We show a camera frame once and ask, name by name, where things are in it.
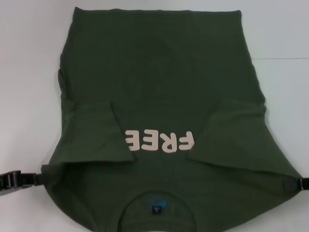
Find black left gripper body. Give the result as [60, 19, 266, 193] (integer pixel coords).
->
[0, 172, 18, 197]

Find dark green FREE! t-shirt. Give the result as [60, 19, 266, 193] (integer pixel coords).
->
[41, 6, 302, 232]

